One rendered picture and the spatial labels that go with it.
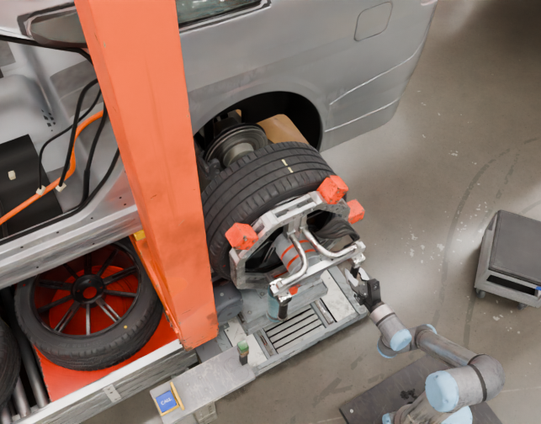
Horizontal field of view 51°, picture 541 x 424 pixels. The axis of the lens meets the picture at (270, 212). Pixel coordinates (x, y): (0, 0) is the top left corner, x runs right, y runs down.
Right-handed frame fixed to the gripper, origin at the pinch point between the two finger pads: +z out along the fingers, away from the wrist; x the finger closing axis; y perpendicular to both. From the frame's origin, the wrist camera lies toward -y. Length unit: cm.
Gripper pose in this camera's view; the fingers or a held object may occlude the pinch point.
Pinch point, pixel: (351, 267)
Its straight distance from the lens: 237.0
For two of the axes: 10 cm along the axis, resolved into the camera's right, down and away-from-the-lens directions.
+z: -4.9, -7.3, 4.7
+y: -0.3, 5.6, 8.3
